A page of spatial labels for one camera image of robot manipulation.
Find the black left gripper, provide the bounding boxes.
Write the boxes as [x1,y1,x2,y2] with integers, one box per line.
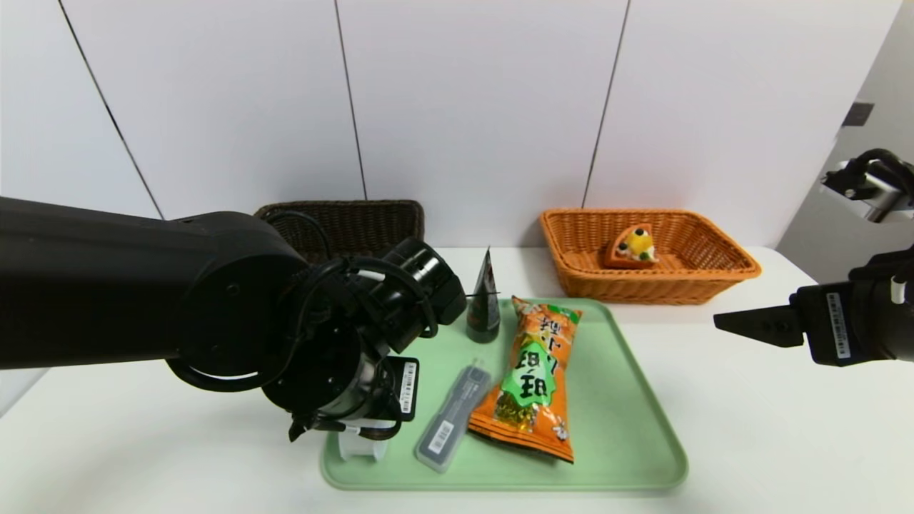
[376,356,420,422]

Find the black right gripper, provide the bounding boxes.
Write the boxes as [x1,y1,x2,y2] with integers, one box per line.
[713,264,914,368]

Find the white tape roll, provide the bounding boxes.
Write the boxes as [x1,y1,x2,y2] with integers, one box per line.
[338,420,392,462]

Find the dark green squeeze tube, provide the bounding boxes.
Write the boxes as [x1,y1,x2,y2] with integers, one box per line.
[466,247,501,344]

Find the orange snack bag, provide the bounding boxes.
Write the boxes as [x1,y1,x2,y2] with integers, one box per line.
[468,296,583,465]

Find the toy cake slice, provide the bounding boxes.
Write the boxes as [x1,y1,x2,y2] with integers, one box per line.
[604,223,659,270]

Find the orange wicker basket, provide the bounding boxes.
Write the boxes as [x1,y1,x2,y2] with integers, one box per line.
[540,208,763,306]

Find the dark brown wicker basket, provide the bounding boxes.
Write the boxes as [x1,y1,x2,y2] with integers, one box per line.
[255,199,426,266]

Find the grey translucent slim case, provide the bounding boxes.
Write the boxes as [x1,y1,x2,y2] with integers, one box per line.
[416,361,493,473]

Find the light green plastic tray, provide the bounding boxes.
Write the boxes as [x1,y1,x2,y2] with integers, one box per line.
[321,298,690,492]

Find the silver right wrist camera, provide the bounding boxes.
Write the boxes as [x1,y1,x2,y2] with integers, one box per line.
[820,148,914,223]

